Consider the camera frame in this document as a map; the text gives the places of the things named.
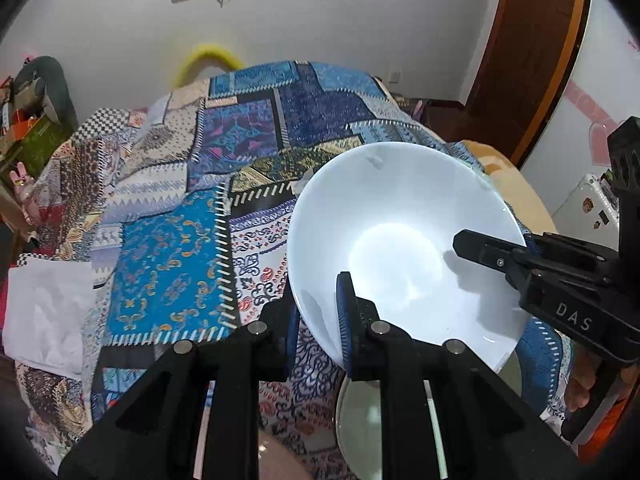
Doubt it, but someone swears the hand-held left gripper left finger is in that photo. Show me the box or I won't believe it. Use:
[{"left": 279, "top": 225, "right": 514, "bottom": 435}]
[{"left": 59, "top": 299, "right": 302, "bottom": 480}]

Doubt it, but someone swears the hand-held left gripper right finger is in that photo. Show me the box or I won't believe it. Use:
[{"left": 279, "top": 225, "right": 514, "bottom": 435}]
[{"left": 335, "top": 271, "right": 579, "bottom": 480}]

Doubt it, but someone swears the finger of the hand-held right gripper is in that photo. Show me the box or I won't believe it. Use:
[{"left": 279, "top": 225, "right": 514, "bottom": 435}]
[
  {"left": 452, "top": 229, "right": 532, "bottom": 273},
  {"left": 525, "top": 232, "right": 621, "bottom": 262}
]

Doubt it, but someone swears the white polka dot bowl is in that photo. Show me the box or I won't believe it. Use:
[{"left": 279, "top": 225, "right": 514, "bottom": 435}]
[{"left": 287, "top": 142, "right": 529, "bottom": 374}]

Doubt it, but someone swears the mint green plate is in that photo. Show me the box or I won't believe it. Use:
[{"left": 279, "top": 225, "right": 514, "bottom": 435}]
[{"left": 333, "top": 350, "right": 524, "bottom": 480}]

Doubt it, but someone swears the person's right hand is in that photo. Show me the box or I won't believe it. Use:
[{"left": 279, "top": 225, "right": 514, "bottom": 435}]
[{"left": 566, "top": 354, "right": 601, "bottom": 412}]

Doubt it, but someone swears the white appliance with stickers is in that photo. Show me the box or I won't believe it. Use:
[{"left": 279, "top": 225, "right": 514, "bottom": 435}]
[{"left": 550, "top": 172, "right": 624, "bottom": 249}]

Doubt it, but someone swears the patchwork printed blanket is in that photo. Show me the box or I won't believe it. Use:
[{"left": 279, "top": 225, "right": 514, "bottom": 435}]
[{"left": 15, "top": 60, "right": 574, "bottom": 477}]

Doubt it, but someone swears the white fridge with pink stickers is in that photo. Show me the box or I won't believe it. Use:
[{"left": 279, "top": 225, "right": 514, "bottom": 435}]
[{"left": 520, "top": 0, "right": 640, "bottom": 211}]

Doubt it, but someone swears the wooden door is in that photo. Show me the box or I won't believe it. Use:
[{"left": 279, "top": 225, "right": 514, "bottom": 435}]
[{"left": 462, "top": 0, "right": 594, "bottom": 169}]

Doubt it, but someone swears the white cloth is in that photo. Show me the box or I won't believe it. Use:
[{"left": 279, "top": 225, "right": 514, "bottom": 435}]
[{"left": 2, "top": 259, "right": 99, "bottom": 382}]

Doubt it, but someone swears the pink doll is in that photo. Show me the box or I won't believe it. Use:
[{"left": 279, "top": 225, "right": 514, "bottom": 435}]
[{"left": 9, "top": 162, "right": 39, "bottom": 222}]

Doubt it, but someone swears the green cardboard box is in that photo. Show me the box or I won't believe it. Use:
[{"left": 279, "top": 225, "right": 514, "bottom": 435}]
[{"left": 0, "top": 119, "right": 67, "bottom": 177}]

